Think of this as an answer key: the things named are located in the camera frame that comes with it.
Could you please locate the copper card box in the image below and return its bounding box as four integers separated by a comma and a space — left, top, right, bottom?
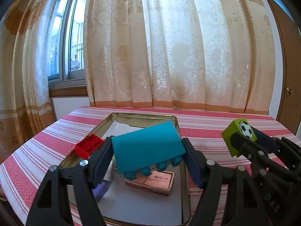
125, 170, 175, 195

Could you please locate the purple foam block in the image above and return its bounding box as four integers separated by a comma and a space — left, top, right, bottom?
92, 181, 112, 202

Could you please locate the green soccer ball cube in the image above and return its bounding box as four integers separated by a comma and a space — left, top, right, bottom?
221, 117, 258, 158

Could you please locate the red toy brick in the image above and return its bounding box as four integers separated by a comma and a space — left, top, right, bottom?
74, 134, 104, 159

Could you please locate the teal toy brick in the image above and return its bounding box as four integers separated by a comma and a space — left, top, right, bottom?
112, 121, 186, 180

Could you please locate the brown wooden door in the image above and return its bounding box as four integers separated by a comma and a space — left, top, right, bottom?
267, 0, 300, 134

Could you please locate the red striped tablecloth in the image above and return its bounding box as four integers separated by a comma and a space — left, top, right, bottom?
1, 107, 300, 223

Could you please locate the gold metal tin tray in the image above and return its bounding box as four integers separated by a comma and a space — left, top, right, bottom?
57, 112, 191, 226

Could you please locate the brass door knob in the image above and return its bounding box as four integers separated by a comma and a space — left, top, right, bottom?
286, 87, 293, 96

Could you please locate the white paper tray liner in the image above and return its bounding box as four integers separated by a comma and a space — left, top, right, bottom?
95, 121, 184, 225

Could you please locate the left side curtain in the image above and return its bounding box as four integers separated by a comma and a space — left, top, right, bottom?
1, 0, 57, 162

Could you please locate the cream floral curtain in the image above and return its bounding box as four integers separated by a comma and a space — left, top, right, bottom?
84, 0, 275, 114

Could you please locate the window with metal frame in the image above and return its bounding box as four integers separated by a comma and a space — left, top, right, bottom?
46, 0, 87, 90

